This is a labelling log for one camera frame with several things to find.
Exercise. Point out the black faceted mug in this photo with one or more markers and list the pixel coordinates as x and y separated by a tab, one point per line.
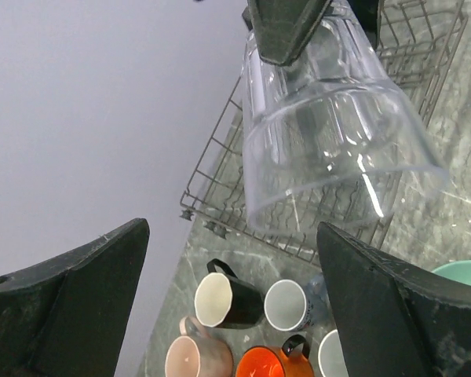
222	300

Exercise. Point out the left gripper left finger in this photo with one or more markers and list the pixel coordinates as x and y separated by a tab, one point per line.
67	316

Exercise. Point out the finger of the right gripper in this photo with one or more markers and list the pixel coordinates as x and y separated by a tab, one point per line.
283	28
369	14

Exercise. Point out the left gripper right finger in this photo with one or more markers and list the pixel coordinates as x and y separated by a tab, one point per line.
393	318

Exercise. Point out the mint green mug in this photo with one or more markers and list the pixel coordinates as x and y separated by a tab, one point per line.
459	271

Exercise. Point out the salmon printed mug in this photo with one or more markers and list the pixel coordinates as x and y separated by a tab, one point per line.
330	356

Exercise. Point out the orange enamel mug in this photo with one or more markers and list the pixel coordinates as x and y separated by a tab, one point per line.
291	360

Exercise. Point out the light pink mug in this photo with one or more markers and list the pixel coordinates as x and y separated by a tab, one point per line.
196	353

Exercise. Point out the clear glass cup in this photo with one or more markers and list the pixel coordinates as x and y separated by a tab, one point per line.
331	137

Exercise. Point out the blue printed mug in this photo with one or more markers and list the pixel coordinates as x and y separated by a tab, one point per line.
290	306

